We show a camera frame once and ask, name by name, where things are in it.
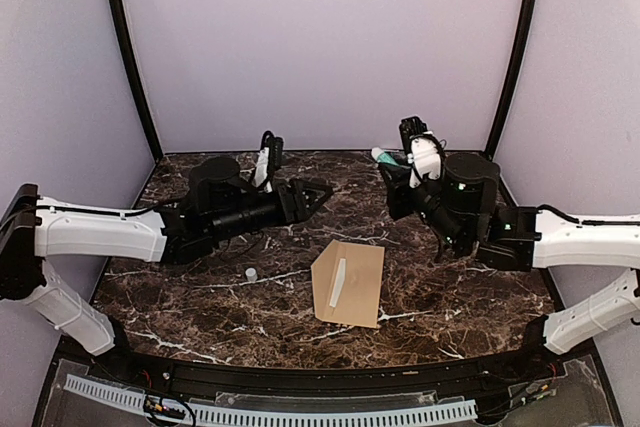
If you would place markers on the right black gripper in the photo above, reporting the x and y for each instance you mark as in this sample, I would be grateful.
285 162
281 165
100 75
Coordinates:
395 189

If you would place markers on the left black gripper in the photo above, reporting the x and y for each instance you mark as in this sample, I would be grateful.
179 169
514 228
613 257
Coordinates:
300 210

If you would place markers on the green white glue stick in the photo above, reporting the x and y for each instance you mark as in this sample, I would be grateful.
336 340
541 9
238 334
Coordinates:
382 157

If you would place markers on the white glue stick cap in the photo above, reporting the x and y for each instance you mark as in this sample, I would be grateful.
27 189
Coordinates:
251 274

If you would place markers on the brown kraft paper envelope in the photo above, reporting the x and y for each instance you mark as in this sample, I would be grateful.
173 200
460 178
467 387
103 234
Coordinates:
358 305

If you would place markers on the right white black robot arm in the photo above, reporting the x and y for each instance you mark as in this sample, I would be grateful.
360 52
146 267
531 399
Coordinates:
458 202

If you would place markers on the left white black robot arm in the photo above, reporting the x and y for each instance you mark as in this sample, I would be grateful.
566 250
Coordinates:
219 205

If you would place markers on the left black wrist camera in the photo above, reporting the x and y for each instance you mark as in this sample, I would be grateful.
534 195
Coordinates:
269 161

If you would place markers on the black curved front rail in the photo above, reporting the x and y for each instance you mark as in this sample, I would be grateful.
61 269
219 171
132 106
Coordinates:
472 378

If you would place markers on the right black frame post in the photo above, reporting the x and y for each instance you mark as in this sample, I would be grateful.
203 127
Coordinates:
512 73

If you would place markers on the black frame post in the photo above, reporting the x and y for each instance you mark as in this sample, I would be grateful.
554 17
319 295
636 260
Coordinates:
129 61
512 73

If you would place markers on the white slotted cable duct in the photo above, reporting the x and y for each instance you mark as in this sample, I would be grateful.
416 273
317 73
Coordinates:
234 409

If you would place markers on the left black frame post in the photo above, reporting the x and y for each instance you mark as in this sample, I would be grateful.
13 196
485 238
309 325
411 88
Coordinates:
129 61

